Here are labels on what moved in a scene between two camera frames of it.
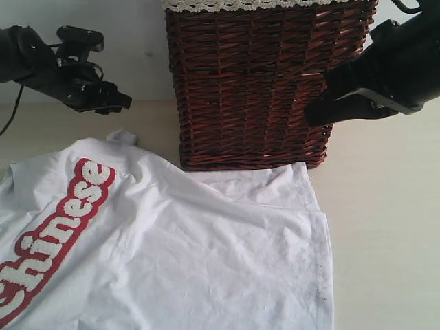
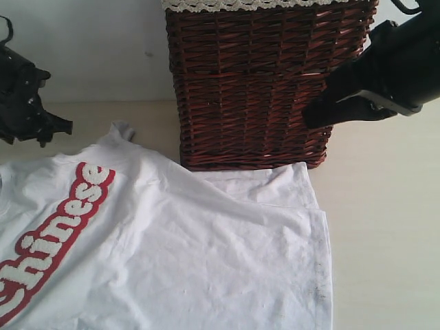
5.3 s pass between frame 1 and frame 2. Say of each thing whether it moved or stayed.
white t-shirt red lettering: stayed
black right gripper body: stayed
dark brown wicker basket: stayed
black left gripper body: moved
